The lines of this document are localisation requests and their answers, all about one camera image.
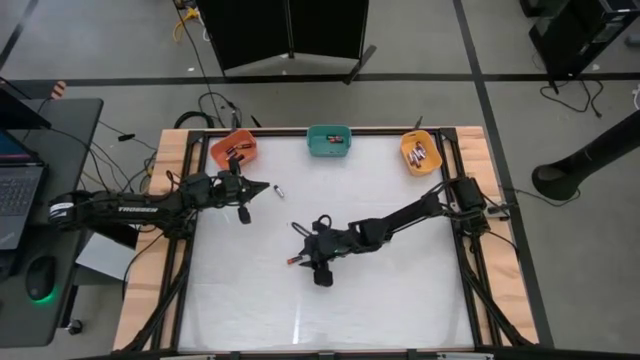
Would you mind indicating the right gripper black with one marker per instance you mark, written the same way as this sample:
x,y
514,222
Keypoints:
x,y
327,245

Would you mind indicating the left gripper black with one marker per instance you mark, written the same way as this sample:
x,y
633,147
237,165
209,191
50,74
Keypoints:
x,y
232,190

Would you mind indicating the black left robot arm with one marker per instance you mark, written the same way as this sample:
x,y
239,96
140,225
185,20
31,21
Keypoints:
x,y
137,210

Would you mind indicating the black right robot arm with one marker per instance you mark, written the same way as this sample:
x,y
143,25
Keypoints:
x,y
410,212

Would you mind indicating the orange plastic bin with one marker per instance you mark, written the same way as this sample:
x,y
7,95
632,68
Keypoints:
x,y
217,150

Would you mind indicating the teal plastic bin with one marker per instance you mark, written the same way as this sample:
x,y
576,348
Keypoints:
x,y
315,147

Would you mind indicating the yellow plastic bin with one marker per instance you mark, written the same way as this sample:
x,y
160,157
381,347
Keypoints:
x,y
432,165

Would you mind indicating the black room divider panel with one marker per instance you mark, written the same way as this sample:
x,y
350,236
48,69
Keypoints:
x,y
240,30
327,25

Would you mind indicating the white paper sheet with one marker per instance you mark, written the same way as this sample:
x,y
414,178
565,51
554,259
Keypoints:
x,y
107,257

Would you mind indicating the black side desk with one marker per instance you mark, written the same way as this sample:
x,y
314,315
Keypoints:
x,y
75,150

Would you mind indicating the orange striped small object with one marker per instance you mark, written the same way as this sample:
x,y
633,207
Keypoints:
x,y
59,90

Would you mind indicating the black desk caster wheel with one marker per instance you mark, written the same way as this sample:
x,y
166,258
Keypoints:
x,y
75,327

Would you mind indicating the black computer mouse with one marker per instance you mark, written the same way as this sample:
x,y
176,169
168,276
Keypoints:
x,y
40,277

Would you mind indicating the grey open laptop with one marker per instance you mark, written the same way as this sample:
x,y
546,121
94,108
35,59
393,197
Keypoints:
x,y
17,195

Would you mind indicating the black display panel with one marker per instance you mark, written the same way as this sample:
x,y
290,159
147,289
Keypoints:
x,y
20,112

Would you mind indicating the black equipment rack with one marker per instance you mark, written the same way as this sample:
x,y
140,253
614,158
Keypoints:
x,y
575,35

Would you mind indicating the black aluminium table frame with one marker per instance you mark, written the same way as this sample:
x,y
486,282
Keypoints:
x,y
280,131

